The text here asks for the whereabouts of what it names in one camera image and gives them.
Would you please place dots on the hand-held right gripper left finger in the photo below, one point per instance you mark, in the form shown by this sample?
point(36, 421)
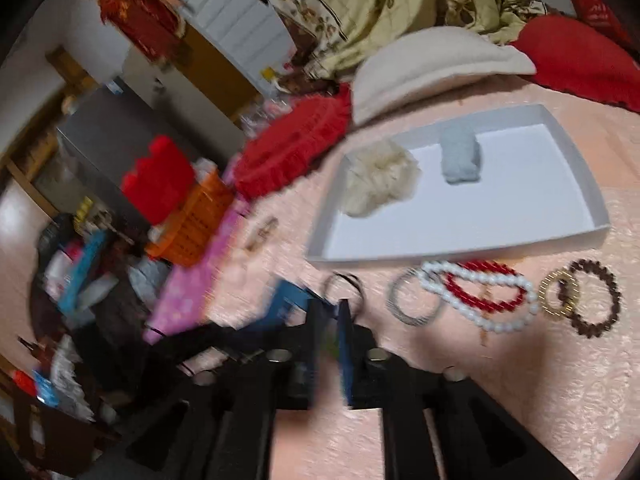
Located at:
point(314, 360)

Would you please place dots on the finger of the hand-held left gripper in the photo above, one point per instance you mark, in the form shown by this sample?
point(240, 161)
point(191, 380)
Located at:
point(286, 304)

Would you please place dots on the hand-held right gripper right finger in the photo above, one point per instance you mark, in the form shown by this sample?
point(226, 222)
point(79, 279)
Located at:
point(345, 355)

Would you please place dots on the white shallow tray box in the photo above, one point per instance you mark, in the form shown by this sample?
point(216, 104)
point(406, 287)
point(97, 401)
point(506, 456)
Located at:
point(500, 200)

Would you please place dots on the pink floral mattress pad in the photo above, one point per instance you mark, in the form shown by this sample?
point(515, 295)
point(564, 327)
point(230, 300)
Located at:
point(195, 290)

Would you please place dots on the orange plastic basket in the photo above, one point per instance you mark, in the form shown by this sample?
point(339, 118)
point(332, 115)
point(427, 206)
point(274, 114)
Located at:
point(200, 225)

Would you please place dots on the cream fluffy scrunchie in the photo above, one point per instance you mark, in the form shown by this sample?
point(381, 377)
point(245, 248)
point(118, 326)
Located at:
point(380, 177)

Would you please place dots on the pink bedspread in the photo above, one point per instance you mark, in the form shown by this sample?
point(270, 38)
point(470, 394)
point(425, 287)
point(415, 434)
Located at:
point(500, 390)

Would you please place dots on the red round fringed cushion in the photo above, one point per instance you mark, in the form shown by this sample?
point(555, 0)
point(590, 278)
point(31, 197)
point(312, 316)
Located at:
point(290, 145)

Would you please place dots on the red paper bag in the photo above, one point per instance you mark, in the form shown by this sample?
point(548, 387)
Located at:
point(157, 180)

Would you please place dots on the grey refrigerator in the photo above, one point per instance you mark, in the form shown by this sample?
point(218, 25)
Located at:
point(105, 130)

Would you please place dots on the white pillow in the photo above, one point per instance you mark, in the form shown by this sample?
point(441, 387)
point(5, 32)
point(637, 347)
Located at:
point(430, 70)

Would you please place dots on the floral beige blanket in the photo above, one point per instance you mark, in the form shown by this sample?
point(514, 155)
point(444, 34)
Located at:
point(380, 0)

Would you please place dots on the red fringed hanging cloth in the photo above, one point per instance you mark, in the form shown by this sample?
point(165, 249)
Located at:
point(140, 10)

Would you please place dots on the red pillow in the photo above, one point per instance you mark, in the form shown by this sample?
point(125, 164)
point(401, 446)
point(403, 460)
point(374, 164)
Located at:
point(575, 60)

